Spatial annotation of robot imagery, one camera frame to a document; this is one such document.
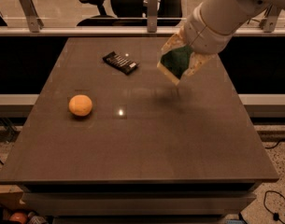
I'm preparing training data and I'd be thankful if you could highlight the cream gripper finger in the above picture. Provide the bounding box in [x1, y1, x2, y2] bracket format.
[183, 52, 215, 77]
[161, 27, 189, 62]

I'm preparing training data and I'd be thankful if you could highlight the green and yellow sponge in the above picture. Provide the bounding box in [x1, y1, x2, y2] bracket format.
[157, 46, 193, 85]

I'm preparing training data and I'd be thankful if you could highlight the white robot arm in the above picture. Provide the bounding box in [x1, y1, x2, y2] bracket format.
[157, 0, 285, 83]

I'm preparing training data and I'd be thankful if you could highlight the black office chair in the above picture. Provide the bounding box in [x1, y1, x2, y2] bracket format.
[78, 0, 182, 26]

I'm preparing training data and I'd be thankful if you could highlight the orange fruit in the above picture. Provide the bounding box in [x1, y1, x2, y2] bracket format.
[68, 94, 93, 117]

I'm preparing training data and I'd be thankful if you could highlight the red object under table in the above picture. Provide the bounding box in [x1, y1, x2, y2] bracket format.
[9, 212, 28, 224]

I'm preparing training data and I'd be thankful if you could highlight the middle metal railing bracket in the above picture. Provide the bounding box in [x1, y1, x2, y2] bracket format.
[147, 0, 158, 33]

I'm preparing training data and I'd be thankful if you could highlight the metal railing bracket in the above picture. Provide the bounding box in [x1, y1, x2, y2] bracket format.
[147, 0, 158, 33]
[19, 0, 44, 33]
[262, 6, 281, 33]

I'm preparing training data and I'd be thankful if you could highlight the right metal railing bracket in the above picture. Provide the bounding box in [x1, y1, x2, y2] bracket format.
[262, 6, 281, 33]

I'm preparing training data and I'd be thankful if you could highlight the left metal railing bracket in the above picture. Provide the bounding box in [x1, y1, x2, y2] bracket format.
[19, 0, 44, 33]

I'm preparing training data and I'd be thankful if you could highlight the black floor cable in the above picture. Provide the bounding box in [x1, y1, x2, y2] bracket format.
[263, 189, 285, 224]

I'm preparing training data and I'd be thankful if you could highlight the horizontal metal rail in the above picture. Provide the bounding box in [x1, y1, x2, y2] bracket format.
[0, 26, 285, 36]

